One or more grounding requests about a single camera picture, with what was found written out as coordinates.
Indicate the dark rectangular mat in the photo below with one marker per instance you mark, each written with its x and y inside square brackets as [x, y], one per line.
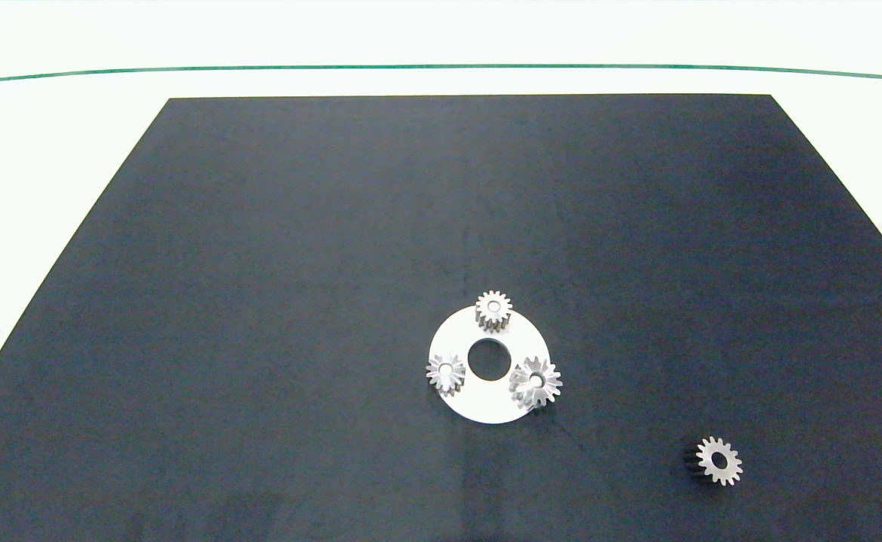
[260, 301]

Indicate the round white plate with pins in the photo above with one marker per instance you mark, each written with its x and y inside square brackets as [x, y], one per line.
[486, 405]

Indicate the small steel gear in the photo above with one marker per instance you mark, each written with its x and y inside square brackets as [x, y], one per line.
[436, 369]
[707, 463]
[485, 303]

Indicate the large steel gear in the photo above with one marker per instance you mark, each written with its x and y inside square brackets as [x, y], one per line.
[547, 384]

